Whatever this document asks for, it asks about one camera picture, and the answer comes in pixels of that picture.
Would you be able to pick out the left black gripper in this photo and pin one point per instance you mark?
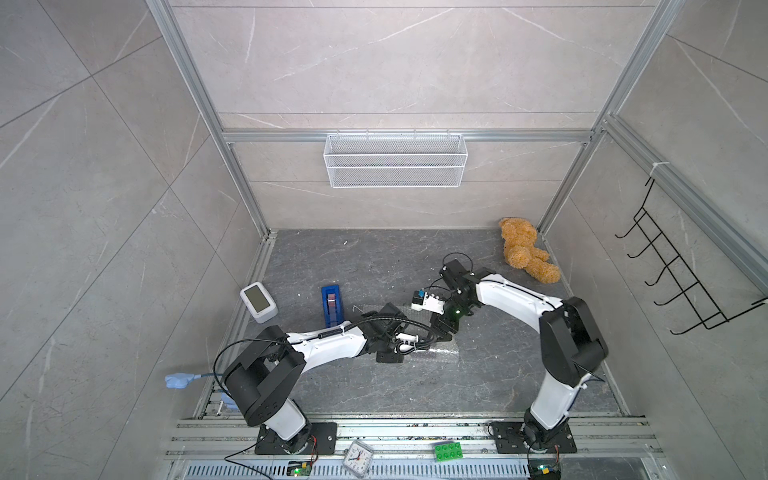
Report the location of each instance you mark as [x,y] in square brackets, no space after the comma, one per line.
[392,358]

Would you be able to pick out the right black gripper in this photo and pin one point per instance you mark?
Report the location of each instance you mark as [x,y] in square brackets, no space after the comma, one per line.
[438,322]

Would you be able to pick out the blue tape dispenser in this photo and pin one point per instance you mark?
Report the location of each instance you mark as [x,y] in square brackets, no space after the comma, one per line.
[332,306]

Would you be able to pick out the clear bubble wrap sheet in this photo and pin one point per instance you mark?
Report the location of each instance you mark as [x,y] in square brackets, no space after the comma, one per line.
[439,352]

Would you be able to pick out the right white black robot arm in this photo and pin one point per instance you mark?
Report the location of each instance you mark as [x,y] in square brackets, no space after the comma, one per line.
[572,345]

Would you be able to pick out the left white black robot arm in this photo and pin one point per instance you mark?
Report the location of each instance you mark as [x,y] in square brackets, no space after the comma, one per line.
[262,377]

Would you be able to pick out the tan teddy bear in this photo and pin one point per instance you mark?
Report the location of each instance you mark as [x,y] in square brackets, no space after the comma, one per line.
[520,236]

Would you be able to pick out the white digital timer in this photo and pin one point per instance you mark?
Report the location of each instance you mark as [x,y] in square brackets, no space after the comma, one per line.
[259,302]

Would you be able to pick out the small white analog clock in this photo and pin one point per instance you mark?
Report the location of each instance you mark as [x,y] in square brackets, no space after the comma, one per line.
[358,458]

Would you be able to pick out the green toy brick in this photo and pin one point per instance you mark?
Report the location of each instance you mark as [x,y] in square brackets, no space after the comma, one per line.
[449,451]

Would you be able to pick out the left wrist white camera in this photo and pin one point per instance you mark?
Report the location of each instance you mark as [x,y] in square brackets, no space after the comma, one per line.
[405,344]

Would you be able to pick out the wrist white camera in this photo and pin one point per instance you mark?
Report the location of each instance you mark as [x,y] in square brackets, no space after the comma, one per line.
[405,344]
[422,300]

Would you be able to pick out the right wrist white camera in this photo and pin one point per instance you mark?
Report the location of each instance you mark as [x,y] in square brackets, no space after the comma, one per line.
[422,300]

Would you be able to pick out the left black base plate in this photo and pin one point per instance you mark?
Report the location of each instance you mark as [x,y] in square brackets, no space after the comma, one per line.
[316,438]

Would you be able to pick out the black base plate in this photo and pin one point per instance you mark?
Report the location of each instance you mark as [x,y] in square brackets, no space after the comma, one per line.
[316,438]
[520,437]

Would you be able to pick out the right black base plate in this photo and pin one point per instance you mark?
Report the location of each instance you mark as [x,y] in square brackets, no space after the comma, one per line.
[520,437]

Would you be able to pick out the white wire mesh basket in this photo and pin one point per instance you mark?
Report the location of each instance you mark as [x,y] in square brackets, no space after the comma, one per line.
[413,160]

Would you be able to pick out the black wire hook rack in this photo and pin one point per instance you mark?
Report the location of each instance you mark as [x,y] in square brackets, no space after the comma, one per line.
[708,314]

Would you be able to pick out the aluminium frame post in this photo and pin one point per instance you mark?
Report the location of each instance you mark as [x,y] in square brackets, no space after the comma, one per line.
[663,16]

